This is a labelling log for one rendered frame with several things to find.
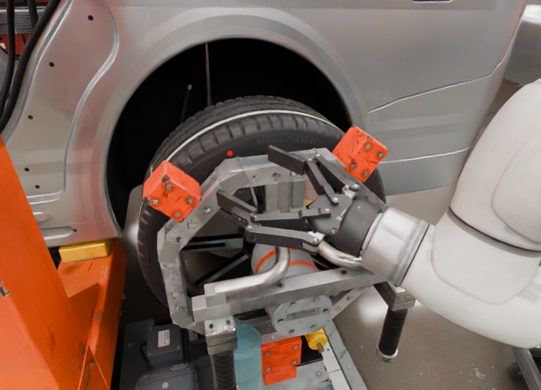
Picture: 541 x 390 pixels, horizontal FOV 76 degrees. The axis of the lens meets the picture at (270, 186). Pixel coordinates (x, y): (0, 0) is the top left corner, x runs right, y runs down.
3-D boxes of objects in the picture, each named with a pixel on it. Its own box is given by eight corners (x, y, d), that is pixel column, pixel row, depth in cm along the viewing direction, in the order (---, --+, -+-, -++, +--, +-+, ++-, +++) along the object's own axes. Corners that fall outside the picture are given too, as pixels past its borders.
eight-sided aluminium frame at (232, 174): (359, 303, 107) (389, 138, 80) (369, 320, 102) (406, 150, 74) (179, 343, 95) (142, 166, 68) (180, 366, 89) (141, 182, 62)
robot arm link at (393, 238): (414, 251, 50) (375, 233, 53) (435, 209, 44) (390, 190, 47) (391, 299, 45) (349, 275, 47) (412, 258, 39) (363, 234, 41)
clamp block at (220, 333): (229, 307, 65) (228, 287, 63) (238, 349, 58) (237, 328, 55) (203, 313, 64) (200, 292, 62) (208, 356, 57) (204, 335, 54)
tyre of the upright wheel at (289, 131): (299, 287, 134) (385, 134, 110) (323, 339, 114) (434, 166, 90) (118, 264, 108) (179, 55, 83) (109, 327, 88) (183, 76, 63)
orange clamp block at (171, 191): (200, 181, 74) (164, 158, 69) (203, 201, 67) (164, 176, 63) (179, 204, 75) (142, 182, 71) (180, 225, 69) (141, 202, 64)
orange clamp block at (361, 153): (348, 168, 82) (373, 137, 80) (365, 184, 76) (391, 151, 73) (328, 155, 79) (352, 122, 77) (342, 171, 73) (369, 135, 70)
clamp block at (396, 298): (389, 274, 73) (393, 255, 70) (415, 307, 66) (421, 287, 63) (367, 278, 72) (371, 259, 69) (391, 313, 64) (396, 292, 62)
